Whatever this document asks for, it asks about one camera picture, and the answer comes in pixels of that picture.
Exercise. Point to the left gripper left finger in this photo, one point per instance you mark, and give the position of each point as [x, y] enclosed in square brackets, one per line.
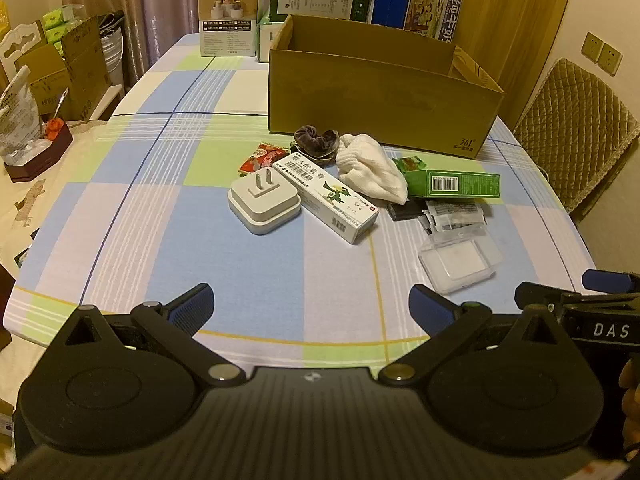
[170, 329]

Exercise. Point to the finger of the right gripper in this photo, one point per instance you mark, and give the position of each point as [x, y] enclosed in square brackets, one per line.
[609, 281]
[528, 293]

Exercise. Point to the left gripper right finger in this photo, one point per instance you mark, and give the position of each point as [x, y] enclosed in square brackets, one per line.
[451, 328]

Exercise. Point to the clear plastic case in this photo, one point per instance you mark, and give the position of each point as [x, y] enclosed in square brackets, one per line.
[459, 258]

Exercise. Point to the black lighter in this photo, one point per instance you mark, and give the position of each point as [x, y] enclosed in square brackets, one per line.
[411, 209]

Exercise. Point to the green medicine box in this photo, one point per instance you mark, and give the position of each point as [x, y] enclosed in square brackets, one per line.
[433, 183]

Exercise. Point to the white power adapter plug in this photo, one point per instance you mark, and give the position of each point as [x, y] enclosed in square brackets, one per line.
[264, 200]

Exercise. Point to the green candy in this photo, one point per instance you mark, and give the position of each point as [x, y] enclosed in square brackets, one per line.
[409, 164]

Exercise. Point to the white medicine box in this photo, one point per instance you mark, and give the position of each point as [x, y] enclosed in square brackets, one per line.
[339, 207]

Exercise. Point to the white cloth sock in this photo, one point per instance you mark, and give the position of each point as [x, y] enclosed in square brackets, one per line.
[363, 166]

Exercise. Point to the red candy wrapper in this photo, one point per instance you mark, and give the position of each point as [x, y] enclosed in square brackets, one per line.
[264, 156]

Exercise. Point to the dark velvet scrunchie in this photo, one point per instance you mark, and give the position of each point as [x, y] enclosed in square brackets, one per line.
[319, 146]

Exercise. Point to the person's right hand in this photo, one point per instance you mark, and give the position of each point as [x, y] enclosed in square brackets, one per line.
[629, 381]

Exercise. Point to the quilted tan chair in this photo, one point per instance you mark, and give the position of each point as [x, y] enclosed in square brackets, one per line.
[579, 133]

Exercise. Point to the dark wooden tray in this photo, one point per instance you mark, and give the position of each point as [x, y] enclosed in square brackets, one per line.
[43, 160]

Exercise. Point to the large open cardboard box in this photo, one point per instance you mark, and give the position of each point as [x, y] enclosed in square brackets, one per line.
[401, 88]

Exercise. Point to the white plastic bag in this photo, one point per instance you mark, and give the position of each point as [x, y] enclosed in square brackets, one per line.
[21, 123]

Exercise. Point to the brown cardboard box on side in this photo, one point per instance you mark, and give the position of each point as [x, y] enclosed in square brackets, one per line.
[81, 70]

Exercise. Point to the wooden door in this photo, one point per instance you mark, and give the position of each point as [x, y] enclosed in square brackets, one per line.
[511, 40]

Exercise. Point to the blue milk carton box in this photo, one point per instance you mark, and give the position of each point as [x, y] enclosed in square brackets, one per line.
[436, 19]

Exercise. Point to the white chair back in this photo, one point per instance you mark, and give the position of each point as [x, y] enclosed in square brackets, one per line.
[18, 41]

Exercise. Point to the white shopping bag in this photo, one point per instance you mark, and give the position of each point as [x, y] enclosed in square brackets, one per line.
[111, 29]

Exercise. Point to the small white green box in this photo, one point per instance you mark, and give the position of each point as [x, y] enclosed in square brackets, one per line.
[267, 32]

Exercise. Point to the white product box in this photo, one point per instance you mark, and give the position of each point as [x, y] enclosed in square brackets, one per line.
[229, 27]

